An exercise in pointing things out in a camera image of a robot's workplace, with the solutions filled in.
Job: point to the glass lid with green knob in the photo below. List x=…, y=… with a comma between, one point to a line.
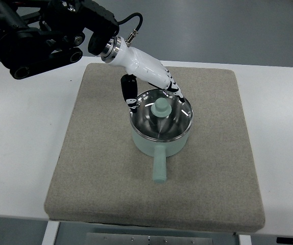
x=161, y=116

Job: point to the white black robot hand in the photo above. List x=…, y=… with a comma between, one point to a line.
x=138, y=65

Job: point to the beige fabric mat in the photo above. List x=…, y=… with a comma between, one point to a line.
x=210, y=185

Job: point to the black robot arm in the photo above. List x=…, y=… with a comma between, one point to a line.
x=39, y=36

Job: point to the mint green pot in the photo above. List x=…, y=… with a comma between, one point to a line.
x=159, y=151

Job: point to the grey metal plate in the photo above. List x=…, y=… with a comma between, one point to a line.
x=104, y=238

